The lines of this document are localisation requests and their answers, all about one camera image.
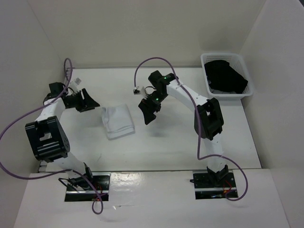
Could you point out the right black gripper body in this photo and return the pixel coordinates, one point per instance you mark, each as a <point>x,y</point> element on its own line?
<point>155,100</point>

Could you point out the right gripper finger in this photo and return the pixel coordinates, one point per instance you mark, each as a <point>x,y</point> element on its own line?
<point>147,111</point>
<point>155,114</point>

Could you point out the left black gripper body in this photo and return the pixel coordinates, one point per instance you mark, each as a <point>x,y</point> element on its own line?
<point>76,100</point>

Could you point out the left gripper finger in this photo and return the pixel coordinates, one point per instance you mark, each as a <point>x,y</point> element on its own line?
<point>88,100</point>
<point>84,108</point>

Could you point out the white skirt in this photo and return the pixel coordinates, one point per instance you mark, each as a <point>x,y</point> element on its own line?
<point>117,121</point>

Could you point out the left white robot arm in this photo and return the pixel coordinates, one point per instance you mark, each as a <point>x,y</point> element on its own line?
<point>48,139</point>

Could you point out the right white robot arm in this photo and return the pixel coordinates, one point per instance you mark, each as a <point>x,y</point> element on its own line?
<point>208,119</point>

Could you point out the black skirt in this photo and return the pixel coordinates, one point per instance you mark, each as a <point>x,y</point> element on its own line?
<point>221,76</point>

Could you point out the white plastic basket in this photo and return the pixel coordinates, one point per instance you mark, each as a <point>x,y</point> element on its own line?
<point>237,62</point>

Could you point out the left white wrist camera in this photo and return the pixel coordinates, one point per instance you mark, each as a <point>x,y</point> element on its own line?
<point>76,84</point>

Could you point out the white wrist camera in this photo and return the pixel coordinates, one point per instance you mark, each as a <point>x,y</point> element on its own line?
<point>76,84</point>
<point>139,90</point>

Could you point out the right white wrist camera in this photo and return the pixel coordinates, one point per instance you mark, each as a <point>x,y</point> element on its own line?
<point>139,90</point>

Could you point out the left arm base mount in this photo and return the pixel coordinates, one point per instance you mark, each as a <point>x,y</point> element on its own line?
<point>77,194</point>

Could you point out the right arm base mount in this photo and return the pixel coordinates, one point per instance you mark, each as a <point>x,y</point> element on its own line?
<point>214,185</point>

